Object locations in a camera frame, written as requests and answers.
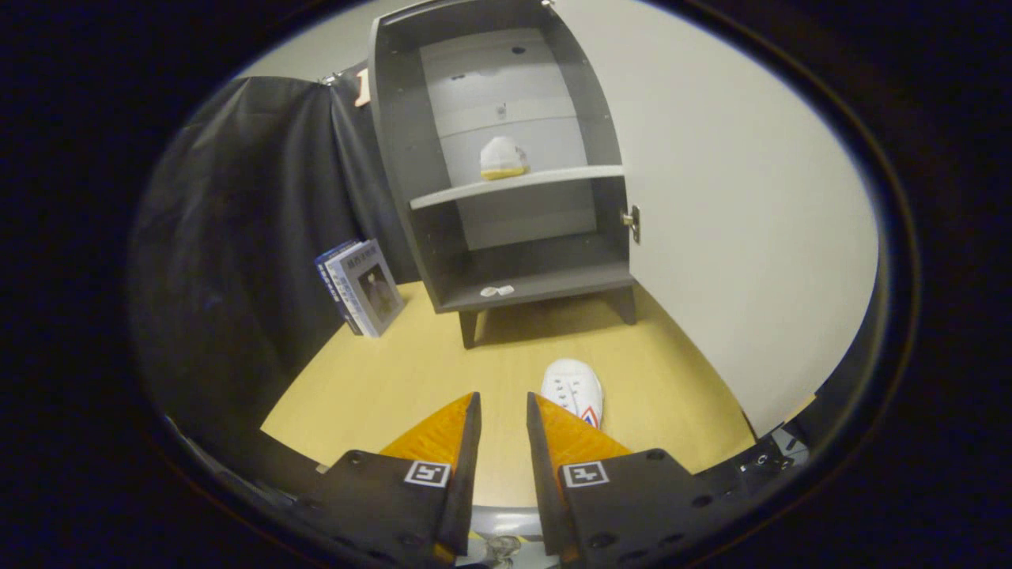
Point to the white shoe cabinet door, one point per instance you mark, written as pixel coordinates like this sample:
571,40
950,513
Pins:
727,197

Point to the black backdrop cloth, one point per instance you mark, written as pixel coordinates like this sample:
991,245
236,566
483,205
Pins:
237,237

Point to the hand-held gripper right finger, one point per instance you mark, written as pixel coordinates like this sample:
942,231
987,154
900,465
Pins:
541,482

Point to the metal door hinge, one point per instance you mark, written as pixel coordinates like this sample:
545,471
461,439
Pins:
632,224

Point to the grey cover book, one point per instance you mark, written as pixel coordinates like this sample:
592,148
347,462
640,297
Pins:
375,288

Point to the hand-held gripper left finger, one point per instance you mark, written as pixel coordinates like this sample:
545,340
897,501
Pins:
462,482

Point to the white canvas shoe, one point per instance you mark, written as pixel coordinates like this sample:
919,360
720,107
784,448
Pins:
573,383
502,156

